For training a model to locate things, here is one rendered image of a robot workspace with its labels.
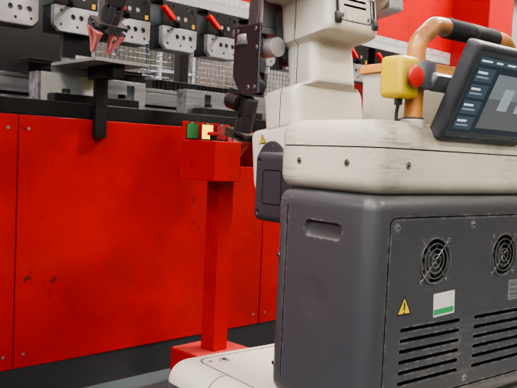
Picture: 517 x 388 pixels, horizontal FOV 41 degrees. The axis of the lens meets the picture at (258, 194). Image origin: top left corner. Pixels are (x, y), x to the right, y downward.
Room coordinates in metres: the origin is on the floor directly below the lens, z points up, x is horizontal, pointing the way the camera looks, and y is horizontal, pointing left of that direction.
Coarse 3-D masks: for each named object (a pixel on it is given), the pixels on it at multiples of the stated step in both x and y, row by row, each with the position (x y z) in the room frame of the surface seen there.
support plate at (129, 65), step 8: (56, 64) 2.11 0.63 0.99; (64, 64) 2.08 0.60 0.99; (72, 64) 2.07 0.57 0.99; (80, 64) 2.06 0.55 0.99; (88, 64) 2.05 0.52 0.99; (96, 64) 2.05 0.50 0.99; (104, 64) 2.04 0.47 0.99; (120, 64) 2.02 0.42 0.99; (128, 64) 2.02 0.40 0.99; (136, 64) 2.04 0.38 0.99; (144, 64) 2.06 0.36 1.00
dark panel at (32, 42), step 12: (36, 24) 2.64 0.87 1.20; (0, 36) 2.55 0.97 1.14; (12, 36) 2.58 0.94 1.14; (24, 36) 2.61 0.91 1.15; (36, 36) 2.65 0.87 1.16; (48, 36) 2.68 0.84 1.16; (0, 48) 2.55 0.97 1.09; (12, 48) 2.58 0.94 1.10; (24, 48) 2.61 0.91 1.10; (36, 48) 2.65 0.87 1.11; (48, 48) 2.68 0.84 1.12; (0, 60) 2.55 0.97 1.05; (12, 60) 2.58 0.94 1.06; (60, 60) 2.72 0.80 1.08
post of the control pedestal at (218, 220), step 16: (208, 192) 2.16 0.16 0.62; (224, 192) 2.14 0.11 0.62; (208, 208) 2.16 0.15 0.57; (224, 208) 2.14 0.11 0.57; (208, 224) 2.16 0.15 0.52; (224, 224) 2.14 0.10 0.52; (208, 240) 2.15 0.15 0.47; (224, 240) 2.15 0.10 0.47; (208, 256) 2.15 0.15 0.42; (224, 256) 2.15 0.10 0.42; (208, 272) 2.15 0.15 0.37; (224, 272) 2.15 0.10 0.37; (208, 288) 2.15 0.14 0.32; (224, 288) 2.15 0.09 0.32; (208, 304) 2.14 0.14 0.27; (224, 304) 2.15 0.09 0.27; (208, 320) 2.14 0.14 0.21; (224, 320) 2.16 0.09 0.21; (208, 336) 2.14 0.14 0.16; (224, 336) 2.16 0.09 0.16
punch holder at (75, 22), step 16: (48, 0) 2.14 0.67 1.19; (64, 0) 2.14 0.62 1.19; (80, 0) 2.17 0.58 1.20; (96, 0) 2.21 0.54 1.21; (48, 16) 2.14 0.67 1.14; (64, 16) 2.13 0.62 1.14; (80, 16) 2.18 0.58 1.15; (48, 32) 2.18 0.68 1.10; (64, 32) 2.16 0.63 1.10; (80, 32) 2.17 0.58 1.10
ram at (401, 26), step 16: (176, 0) 2.43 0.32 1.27; (192, 0) 2.48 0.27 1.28; (240, 0) 2.64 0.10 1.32; (416, 0) 3.43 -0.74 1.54; (432, 0) 3.53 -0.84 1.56; (448, 0) 3.63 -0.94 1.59; (240, 16) 2.64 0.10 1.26; (400, 16) 3.34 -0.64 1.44; (416, 16) 3.44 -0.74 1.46; (432, 16) 3.54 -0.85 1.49; (448, 16) 3.63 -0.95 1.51; (384, 32) 3.26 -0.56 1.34; (400, 32) 3.35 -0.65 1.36; (384, 48) 3.27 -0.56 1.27; (400, 48) 3.35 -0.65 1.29; (432, 48) 3.55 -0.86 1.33; (448, 48) 3.65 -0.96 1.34; (448, 64) 3.65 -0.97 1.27
